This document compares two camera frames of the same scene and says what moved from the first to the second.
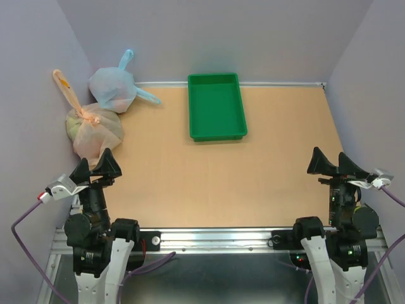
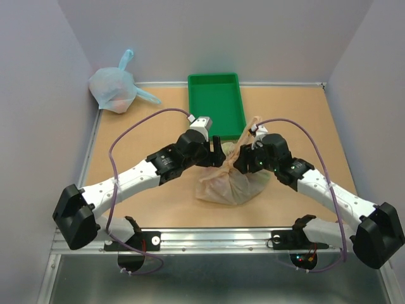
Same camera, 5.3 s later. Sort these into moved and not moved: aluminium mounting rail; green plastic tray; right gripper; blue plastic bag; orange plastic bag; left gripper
Moved: orange plastic bag; left gripper; right gripper
Not moved: green plastic tray; aluminium mounting rail; blue plastic bag
